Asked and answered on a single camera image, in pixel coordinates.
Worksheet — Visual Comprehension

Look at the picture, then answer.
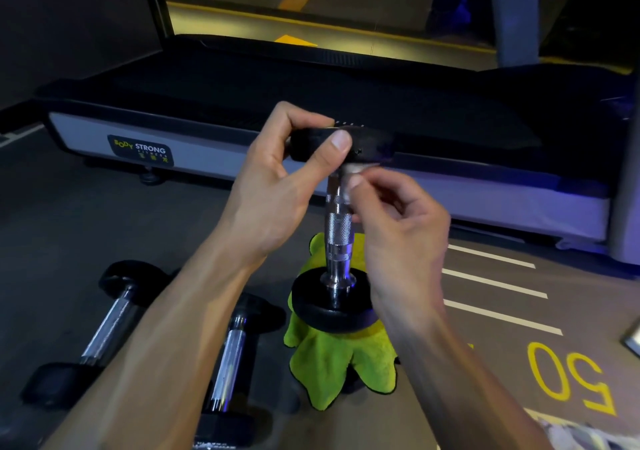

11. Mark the person's right hand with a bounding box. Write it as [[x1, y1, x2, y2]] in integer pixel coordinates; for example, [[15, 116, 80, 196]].
[[345, 166, 453, 325]]

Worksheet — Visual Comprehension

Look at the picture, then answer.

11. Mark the person's left hand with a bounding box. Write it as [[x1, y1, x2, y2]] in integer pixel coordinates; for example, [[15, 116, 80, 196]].
[[219, 101, 354, 266]]

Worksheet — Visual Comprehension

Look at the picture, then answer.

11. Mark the black dumbbell with chrome handle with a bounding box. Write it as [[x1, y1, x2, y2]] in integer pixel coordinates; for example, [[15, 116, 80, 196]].
[[191, 292, 287, 450], [287, 123, 397, 336], [20, 260, 173, 411]]

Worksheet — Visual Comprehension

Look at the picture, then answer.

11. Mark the person's right forearm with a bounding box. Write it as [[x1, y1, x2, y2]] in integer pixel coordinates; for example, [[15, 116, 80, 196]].
[[375, 285, 553, 450]]

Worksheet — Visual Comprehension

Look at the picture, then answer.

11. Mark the person's left forearm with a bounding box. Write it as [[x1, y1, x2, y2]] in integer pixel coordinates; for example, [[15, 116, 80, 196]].
[[42, 227, 271, 450]]

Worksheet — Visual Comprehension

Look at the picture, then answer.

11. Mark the black and grey treadmill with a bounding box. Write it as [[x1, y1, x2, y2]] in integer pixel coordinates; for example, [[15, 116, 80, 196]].
[[32, 0, 640, 268]]

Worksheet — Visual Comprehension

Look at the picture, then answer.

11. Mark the green microfibre cloth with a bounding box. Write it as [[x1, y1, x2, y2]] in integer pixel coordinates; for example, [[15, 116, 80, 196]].
[[282, 232, 401, 413]]

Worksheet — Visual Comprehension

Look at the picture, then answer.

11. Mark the grey flat object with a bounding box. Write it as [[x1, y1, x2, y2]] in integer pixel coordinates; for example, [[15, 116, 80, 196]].
[[620, 316, 640, 358]]

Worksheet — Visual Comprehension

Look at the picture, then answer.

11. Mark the white crumpled cloth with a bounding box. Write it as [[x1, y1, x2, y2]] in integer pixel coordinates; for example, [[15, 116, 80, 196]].
[[537, 410, 640, 450]]

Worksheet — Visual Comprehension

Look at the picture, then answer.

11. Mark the grey upright post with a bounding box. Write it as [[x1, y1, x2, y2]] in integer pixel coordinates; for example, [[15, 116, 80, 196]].
[[489, 0, 542, 69]]

